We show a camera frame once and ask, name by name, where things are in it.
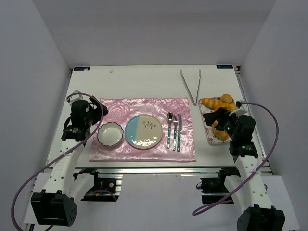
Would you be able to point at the toasted bread slice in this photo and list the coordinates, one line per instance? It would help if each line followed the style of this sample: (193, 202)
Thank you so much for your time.
(222, 135)

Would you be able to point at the round bread bun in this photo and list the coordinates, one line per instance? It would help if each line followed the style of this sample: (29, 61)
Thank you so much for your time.
(226, 98)

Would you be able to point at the left blue table label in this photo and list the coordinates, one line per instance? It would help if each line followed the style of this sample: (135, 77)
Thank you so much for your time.
(81, 69)

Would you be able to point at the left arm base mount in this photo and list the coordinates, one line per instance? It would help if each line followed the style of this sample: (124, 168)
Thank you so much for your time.
(106, 188)

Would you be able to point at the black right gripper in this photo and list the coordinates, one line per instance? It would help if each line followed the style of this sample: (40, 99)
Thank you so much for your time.
(219, 118)

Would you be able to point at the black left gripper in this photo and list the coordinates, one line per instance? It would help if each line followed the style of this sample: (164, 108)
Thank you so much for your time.
(96, 110)

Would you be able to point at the metal tongs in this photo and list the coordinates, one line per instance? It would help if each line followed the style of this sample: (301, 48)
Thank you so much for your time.
(191, 81)

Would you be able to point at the striped long bread roll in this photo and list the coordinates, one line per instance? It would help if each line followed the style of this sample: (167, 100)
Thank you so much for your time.
(211, 103)

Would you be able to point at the teal handled spoon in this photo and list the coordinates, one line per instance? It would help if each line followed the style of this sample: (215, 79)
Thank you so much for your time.
(170, 116)

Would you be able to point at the teal handled fork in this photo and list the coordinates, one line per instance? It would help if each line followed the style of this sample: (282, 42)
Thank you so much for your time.
(175, 122)

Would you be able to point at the right blue table label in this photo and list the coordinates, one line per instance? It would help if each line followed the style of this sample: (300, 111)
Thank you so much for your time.
(224, 66)

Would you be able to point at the blue and cream plate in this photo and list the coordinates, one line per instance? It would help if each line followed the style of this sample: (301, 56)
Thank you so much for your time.
(143, 131)

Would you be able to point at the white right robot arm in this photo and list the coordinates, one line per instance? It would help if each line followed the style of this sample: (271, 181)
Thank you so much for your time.
(245, 184)

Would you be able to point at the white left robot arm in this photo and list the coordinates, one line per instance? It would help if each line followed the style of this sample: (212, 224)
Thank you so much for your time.
(56, 203)

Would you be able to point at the blue table label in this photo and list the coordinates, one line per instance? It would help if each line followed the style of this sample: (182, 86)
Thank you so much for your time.
(81, 69)
(224, 66)

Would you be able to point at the floral rectangular tray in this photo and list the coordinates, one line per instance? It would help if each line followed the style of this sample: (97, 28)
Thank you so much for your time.
(212, 139)

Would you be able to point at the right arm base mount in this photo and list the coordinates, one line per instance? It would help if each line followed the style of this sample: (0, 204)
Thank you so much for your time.
(213, 189)

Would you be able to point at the teal handled knife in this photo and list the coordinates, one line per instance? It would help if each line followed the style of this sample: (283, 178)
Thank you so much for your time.
(179, 132)

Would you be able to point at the pink satin placemat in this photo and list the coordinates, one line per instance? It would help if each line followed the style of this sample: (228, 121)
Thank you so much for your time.
(122, 110)

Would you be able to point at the white scalloped bowl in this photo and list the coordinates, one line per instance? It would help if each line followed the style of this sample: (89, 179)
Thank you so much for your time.
(110, 134)

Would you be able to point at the glazed donut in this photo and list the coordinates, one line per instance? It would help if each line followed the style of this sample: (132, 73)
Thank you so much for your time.
(228, 106)

